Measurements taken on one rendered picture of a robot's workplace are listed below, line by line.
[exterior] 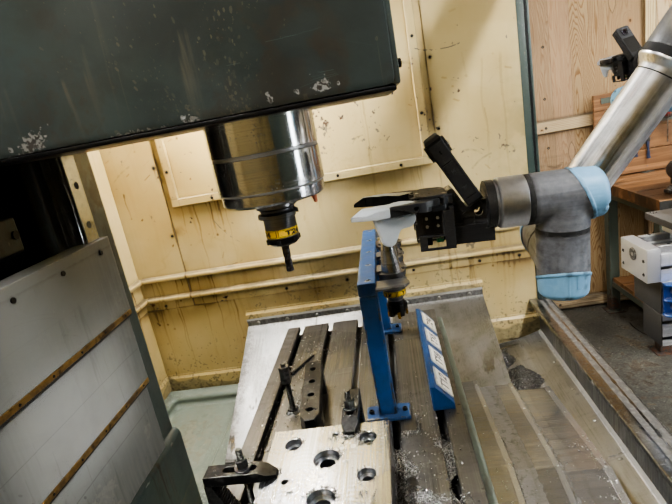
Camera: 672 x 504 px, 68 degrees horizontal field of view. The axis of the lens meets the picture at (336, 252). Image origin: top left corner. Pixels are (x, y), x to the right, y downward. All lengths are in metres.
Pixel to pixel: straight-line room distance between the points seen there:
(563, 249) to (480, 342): 1.01
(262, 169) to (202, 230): 1.24
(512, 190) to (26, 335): 0.77
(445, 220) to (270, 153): 0.26
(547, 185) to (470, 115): 1.04
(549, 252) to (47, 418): 0.83
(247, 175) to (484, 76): 1.21
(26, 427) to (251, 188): 0.52
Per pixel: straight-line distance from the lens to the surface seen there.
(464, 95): 1.77
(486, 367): 1.70
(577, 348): 1.63
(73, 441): 1.03
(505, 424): 1.43
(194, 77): 0.66
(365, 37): 0.62
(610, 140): 0.91
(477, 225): 0.76
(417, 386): 1.29
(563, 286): 0.81
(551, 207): 0.76
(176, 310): 2.06
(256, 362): 1.86
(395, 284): 1.05
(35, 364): 0.95
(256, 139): 0.68
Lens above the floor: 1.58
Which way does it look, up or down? 15 degrees down
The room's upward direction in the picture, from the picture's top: 11 degrees counter-clockwise
